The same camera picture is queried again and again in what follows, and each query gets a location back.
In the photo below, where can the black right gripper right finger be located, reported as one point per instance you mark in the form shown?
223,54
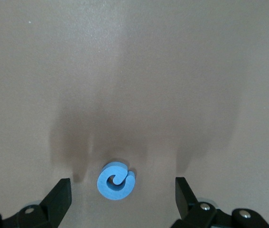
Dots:
185,204

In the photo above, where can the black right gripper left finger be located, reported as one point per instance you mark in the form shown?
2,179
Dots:
56,206

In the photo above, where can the blue foam letter G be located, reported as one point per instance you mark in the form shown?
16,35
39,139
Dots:
102,185

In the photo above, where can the brown table cover mat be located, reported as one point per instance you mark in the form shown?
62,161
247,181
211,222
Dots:
134,59

